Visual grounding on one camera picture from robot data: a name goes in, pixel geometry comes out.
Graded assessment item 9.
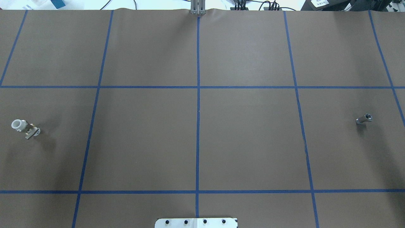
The chrome metal pipe fitting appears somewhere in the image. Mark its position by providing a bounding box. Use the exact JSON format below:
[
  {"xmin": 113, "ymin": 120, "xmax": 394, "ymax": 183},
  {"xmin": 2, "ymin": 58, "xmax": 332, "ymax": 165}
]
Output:
[{"xmin": 355, "ymin": 113, "xmax": 373, "ymax": 124}]

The teal box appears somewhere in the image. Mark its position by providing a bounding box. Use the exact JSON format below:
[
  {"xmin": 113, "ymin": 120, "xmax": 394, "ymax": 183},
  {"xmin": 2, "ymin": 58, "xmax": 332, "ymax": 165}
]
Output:
[{"xmin": 50, "ymin": 0, "xmax": 66, "ymax": 9}]

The black cable cluster left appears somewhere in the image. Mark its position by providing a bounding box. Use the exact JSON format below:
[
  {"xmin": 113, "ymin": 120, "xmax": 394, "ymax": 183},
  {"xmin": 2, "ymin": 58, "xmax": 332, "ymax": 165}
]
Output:
[{"xmin": 230, "ymin": 0, "xmax": 248, "ymax": 11}]

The black equipment with label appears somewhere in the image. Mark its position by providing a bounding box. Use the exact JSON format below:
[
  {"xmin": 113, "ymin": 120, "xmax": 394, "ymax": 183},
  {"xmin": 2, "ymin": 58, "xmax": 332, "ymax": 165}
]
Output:
[{"xmin": 300, "ymin": 0, "xmax": 405, "ymax": 12}]

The black cable cluster right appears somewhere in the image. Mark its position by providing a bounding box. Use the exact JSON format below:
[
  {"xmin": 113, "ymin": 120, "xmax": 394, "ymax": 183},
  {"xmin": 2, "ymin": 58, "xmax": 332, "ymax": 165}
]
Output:
[{"xmin": 257, "ymin": 0, "xmax": 305, "ymax": 11}]

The grey aluminium camera post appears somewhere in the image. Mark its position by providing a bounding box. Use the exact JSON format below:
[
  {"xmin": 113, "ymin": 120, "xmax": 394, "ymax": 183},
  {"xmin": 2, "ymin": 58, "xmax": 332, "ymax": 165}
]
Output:
[{"xmin": 190, "ymin": 0, "xmax": 206, "ymax": 15}]

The black cable cluster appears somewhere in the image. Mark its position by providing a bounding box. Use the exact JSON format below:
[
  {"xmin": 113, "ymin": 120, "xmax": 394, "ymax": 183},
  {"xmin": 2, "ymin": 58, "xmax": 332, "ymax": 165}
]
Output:
[
  {"xmin": 230, "ymin": 0, "xmax": 248, "ymax": 11},
  {"xmin": 257, "ymin": 0, "xmax": 305, "ymax": 11}
]

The brown table mat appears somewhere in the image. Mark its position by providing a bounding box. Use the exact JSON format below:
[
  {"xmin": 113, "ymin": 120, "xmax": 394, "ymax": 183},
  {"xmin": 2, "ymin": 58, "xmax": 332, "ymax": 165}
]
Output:
[{"xmin": 0, "ymin": 9, "xmax": 404, "ymax": 228}]

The white brass PPR valve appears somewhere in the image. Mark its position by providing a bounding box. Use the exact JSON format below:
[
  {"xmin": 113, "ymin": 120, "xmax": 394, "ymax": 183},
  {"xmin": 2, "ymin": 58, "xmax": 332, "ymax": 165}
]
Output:
[{"xmin": 11, "ymin": 119, "xmax": 41, "ymax": 140}]

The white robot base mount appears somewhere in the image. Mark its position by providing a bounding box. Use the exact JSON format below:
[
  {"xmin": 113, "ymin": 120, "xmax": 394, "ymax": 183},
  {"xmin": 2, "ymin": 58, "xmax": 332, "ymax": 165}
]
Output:
[{"xmin": 154, "ymin": 218, "xmax": 238, "ymax": 228}]

